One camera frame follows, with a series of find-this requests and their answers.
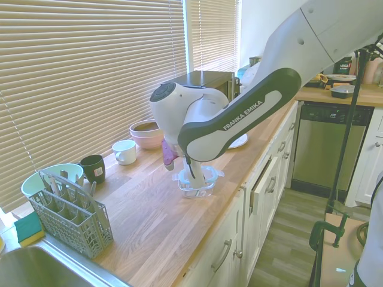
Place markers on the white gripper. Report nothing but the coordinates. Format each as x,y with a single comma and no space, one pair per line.
197,176

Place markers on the yellow kitchen item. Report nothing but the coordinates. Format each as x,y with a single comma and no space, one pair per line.
323,78

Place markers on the white ceramic mug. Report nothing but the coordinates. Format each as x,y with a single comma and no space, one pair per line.
125,154

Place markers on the black toaster oven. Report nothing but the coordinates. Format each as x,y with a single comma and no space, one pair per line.
206,78

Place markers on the mint green bowl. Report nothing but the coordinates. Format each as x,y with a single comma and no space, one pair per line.
30,186

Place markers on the person in white shirt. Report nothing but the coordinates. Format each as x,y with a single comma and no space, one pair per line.
374,215

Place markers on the purple cloth item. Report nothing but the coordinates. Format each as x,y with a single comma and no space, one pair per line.
170,154

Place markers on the black supplement tub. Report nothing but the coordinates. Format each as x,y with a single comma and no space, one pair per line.
342,68

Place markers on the green and yellow sponge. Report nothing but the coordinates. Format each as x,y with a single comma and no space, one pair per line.
28,228

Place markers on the white plastic bag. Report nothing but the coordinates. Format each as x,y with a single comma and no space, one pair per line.
249,76

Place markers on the plate with food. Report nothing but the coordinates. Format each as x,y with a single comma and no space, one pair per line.
339,77

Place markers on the metal cutlery piece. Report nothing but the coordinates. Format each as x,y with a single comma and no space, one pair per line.
49,183
78,180
63,177
92,189

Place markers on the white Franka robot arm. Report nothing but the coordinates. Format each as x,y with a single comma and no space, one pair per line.
254,110

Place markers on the black food tray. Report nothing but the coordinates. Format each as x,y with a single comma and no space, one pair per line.
342,92

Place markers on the black camera tripod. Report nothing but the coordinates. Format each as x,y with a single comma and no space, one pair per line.
348,119

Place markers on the pink bottle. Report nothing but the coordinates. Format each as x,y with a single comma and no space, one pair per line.
370,71

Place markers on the dark jar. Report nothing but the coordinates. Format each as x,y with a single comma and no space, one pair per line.
255,62

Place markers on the pink bowl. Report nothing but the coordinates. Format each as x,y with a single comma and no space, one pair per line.
146,143

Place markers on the stainless steel sink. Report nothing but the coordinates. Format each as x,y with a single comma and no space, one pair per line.
45,269

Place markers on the beige slatted window blind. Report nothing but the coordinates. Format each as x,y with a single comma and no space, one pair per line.
89,74
214,33

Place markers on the dark green clamp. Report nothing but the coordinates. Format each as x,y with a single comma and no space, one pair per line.
321,233

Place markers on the black cup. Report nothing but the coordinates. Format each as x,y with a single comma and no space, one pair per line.
92,172

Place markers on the grey plastic cutlery basket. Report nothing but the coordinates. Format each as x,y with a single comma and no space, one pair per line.
74,227

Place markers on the clear glass food container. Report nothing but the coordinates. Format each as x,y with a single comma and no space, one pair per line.
191,192

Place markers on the wooden robot table board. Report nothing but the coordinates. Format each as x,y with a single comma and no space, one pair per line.
338,263

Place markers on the clear lid with teal seal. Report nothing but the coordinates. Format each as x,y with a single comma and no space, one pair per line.
213,172

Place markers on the white lower kitchen cabinets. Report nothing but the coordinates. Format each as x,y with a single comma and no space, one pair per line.
233,221

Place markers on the white tall cabinet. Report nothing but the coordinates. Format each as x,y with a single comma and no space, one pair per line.
371,167

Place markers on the round metal cabinet knob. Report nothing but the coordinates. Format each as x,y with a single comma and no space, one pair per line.
286,155
239,253
377,145

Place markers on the stainless steel dishwasher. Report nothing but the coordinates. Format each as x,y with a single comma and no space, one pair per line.
320,149

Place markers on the grey bowl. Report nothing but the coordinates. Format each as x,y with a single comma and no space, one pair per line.
140,128

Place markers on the white dinner plate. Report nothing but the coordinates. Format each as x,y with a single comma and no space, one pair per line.
239,143

